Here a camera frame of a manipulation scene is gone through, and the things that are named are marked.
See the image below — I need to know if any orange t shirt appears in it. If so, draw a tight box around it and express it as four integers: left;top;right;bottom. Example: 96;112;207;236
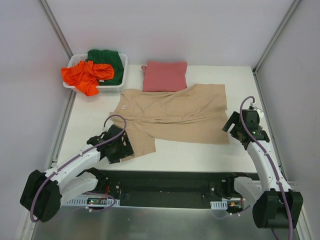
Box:
61;60;115;97

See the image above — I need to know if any aluminium frame post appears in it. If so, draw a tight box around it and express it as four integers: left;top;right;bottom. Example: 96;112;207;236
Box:
252;0;303;76
37;0;73;60

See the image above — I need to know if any green t shirt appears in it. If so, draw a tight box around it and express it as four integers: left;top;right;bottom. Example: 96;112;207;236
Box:
85;49;125;86

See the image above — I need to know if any beige t shirt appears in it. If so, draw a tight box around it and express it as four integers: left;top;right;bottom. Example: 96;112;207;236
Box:
110;84;230;158

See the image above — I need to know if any right white cable duct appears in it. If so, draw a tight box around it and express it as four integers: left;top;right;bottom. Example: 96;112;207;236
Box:
210;200;228;211

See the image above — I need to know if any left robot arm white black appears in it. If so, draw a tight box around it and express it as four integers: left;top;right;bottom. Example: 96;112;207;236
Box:
19;124;134;223

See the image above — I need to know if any pink folded t shirt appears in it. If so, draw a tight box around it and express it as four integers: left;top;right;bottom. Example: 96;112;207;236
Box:
141;61;188;92

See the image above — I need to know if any right aluminium frame post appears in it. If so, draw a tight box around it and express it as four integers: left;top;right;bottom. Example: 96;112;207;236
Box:
252;0;303;76

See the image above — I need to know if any left aluminium frame post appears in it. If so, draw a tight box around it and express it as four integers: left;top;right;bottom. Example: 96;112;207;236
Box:
37;0;73;60

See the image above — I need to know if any white cable duct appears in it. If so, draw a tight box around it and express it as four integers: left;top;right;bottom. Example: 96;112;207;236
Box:
63;196;120;208
210;200;228;211

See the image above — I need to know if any left white cable duct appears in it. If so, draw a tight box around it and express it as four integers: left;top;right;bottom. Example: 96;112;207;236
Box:
63;196;120;208

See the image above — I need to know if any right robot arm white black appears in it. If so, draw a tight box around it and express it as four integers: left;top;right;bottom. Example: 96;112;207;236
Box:
222;107;304;229

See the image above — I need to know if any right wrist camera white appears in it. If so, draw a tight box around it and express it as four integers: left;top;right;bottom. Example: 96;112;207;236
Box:
249;102;265;119

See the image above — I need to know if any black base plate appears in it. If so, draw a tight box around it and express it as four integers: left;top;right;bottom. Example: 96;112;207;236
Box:
87;167;244;209

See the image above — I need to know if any white plastic basket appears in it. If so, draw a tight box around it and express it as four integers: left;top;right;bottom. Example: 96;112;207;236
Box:
61;49;125;97

